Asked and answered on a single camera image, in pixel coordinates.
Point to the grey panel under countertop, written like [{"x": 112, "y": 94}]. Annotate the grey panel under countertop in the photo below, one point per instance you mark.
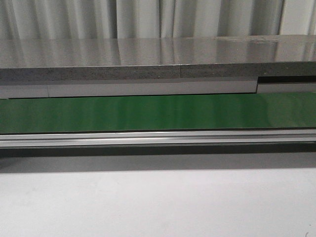
[{"x": 134, "y": 87}]

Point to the green conveyor belt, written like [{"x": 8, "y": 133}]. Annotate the green conveyor belt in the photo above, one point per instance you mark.
[{"x": 164, "y": 112}]

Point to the grey stone countertop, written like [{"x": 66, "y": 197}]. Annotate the grey stone countertop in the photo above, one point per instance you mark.
[{"x": 44, "y": 60}]

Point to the white pleated curtain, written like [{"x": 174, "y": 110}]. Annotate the white pleated curtain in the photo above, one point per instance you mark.
[{"x": 110, "y": 19}]

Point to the aluminium conveyor side rail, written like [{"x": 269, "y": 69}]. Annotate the aluminium conveyor side rail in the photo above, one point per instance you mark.
[{"x": 158, "y": 138}]

